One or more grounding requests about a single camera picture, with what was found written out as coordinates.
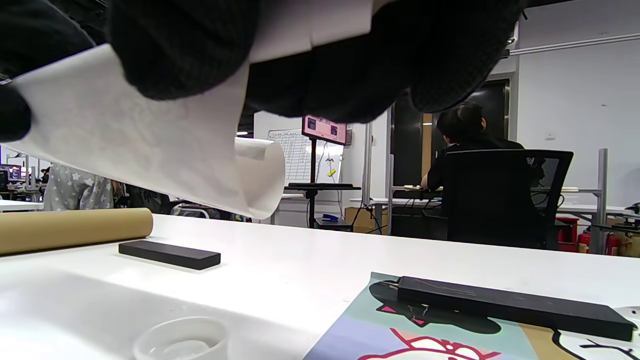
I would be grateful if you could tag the person's right hand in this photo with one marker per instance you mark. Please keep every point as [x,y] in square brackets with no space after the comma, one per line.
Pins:
[350,75]

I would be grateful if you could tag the person's left hand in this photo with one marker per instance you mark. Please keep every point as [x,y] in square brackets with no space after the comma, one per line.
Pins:
[30,35]

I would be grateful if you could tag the white cartoon print poster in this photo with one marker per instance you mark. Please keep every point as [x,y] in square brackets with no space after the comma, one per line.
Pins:
[150,140]

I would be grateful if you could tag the brown cardboard mailing tube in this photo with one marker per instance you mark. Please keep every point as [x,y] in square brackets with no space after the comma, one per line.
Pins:
[70,227]

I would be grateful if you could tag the black bar weight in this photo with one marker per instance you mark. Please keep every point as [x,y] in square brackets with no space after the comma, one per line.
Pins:
[515,305]
[170,254]

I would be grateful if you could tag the black framed monitor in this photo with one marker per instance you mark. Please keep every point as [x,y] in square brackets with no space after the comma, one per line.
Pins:
[324,129]

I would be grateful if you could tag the dark glass door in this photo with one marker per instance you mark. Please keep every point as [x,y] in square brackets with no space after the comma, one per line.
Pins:
[405,150]

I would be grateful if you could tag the whiteboard with table chart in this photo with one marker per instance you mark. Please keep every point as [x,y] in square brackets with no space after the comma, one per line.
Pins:
[297,160]

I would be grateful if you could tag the black monitor stand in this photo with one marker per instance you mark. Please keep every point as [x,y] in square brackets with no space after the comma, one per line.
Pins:
[313,190]

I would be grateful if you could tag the small blue object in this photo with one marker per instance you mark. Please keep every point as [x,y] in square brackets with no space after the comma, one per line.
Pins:
[330,217]

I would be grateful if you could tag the brown cardboard box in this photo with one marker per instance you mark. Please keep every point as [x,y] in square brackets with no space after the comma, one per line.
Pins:
[365,220]

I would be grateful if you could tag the black office chair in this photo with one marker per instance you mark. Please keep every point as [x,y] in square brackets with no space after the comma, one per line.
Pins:
[500,200]

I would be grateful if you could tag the small red cabinet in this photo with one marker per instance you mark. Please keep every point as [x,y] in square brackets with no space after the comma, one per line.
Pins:
[567,235]

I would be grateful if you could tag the red fire extinguisher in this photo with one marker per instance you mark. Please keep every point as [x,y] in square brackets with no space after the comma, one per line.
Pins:
[584,242]
[612,245]

